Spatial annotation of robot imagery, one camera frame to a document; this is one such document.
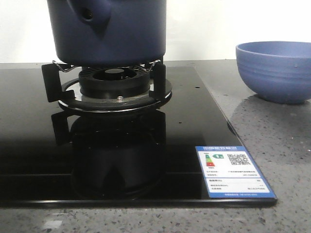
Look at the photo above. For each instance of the black pot support grate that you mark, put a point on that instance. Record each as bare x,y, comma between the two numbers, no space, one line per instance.
69,96

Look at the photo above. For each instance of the light blue ceramic bowl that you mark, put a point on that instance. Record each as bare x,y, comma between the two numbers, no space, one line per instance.
278,71

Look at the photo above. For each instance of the blue energy efficiency label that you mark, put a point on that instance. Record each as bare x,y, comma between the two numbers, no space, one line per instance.
231,172

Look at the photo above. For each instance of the black glass gas stove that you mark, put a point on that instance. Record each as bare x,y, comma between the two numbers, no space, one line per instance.
52,158

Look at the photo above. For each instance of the black gas burner head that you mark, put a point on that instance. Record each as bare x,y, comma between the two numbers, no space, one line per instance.
109,83

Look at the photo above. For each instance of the dark blue cooking pot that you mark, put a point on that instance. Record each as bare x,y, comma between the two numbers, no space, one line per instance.
116,33

